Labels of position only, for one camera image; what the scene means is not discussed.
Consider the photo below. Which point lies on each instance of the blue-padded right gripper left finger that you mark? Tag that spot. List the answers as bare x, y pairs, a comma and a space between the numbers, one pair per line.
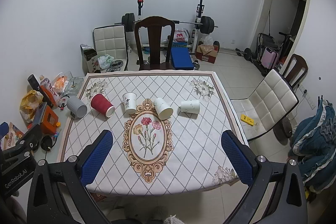
46, 203

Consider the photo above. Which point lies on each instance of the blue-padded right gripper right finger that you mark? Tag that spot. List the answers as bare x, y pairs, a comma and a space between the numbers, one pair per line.
287, 203

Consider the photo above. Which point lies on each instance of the grey ribbed cup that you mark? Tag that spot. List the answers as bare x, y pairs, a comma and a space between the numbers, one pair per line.
77, 108

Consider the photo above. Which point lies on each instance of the red ripple paper cup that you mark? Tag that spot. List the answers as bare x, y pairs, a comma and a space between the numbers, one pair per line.
101, 104

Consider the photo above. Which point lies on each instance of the white calligraphy paper cup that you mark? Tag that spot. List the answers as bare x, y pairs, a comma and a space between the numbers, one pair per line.
130, 102

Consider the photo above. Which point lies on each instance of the small white paper cup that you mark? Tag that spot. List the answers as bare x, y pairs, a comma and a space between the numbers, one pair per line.
190, 106

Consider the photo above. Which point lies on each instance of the white grass-print paper cup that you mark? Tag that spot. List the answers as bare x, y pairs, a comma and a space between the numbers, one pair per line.
163, 110

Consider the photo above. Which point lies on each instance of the blue ruffled fabric pile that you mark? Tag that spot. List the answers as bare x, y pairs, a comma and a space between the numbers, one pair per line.
313, 146

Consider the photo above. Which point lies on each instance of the orange box device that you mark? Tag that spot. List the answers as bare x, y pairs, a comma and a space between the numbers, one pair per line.
46, 118

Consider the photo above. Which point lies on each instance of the yellow tool on chair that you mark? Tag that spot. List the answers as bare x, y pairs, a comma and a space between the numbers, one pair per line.
247, 120

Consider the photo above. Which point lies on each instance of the white padded chair right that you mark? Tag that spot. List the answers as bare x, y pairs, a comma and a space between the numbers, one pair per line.
270, 102

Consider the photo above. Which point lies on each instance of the white padded chair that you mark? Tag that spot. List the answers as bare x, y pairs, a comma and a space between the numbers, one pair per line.
270, 102
111, 40

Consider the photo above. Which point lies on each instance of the yellow plastic bag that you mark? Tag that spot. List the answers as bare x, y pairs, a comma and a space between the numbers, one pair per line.
29, 104

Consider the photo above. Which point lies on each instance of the clear glass ashtray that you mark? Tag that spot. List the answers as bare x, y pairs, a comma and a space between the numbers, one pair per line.
73, 87

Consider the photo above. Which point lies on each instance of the orange snack packet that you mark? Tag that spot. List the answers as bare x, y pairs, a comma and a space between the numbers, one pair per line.
61, 81

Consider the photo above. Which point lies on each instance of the black bottle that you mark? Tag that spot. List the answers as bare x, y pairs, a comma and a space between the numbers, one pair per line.
36, 86

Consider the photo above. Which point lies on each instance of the dark wooden chair right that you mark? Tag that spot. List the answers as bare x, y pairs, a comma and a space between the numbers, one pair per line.
295, 71

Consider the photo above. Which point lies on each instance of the dark wooden chair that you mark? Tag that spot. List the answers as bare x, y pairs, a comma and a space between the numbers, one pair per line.
295, 71
154, 38

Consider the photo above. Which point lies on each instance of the floral diamond-pattern tablecloth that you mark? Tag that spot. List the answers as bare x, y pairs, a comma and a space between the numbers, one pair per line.
151, 156

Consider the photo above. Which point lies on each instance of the silver tea box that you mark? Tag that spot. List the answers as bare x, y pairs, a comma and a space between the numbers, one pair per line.
90, 58

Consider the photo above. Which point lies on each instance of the pink suitcase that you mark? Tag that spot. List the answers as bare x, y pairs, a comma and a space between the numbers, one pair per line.
269, 58

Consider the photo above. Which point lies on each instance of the green-white plastic bag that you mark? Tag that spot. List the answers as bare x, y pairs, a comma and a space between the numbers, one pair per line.
105, 61

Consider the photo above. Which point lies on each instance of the brown cardboard box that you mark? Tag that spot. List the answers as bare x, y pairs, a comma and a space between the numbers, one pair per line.
207, 53

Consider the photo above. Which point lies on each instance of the white padded chair left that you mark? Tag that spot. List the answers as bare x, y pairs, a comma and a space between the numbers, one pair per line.
111, 40

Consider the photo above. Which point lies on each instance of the blue bench pad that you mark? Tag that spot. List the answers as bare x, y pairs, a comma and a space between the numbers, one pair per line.
181, 59

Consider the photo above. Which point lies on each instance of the white barbell rack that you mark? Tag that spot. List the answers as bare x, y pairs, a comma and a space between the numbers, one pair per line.
200, 8

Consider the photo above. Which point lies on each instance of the barbell with black plates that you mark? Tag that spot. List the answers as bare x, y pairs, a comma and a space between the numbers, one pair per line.
205, 26

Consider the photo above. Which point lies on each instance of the red-white plastic bag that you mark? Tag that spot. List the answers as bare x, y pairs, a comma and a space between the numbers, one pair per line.
181, 36

